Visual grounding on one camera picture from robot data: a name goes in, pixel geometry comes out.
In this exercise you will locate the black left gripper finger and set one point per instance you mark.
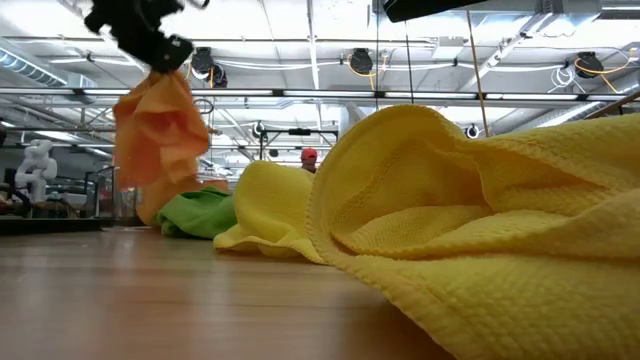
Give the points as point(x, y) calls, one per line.
point(172, 54)

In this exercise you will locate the orange microfiber towel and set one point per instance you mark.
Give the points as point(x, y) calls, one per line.
point(160, 135)

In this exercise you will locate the green microfiber towel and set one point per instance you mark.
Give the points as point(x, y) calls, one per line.
point(200, 215)

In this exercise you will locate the small yellow microfiber towel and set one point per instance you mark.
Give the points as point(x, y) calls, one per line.
point(272, 210)

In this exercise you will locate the large yellow microfiber towel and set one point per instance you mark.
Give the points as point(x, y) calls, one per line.
point(480, 250)

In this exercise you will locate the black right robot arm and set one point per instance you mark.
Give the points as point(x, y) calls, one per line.
point(425, 7)

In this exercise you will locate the person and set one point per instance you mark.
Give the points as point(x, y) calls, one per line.
point(309, 159)

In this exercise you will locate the white robot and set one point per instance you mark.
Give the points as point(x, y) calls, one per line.
point(36, 167)

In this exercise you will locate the long ceiling light rail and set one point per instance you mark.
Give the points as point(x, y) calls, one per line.
point(300, 93)

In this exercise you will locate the black overhead frame rig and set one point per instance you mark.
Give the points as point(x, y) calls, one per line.
point(299, 132)

